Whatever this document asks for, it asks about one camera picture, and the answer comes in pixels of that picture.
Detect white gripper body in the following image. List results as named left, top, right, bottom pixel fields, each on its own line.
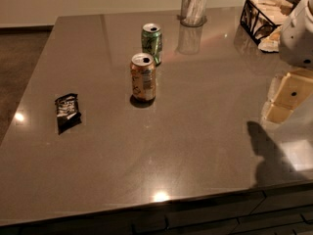
left=279, top=0, right=313, bottom=68

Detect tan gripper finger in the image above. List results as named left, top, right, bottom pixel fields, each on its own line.
left=271, top=69, right=313, bottom=110
left=265, top=103, right=292, bottom=123

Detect orange soda can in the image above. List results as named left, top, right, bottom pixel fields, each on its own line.
left=130, top=53, right=157, bottom=102

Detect green soda can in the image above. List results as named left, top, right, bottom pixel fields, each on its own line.
left=141, top=23, right=162, bottom=66

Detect white packets beside basket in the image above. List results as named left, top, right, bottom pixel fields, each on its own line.
left=258, top=26, right=282, bottom=53

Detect clear cup with utensils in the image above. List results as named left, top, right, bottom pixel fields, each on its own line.
left=180, top=0, right=206, bottom=27

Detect black snack packet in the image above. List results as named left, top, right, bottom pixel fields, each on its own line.
left=55, top=93, right=81, bottom=134

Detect black wire basket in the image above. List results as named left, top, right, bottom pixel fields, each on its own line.
left=240, top=0, right=293, bottom=45

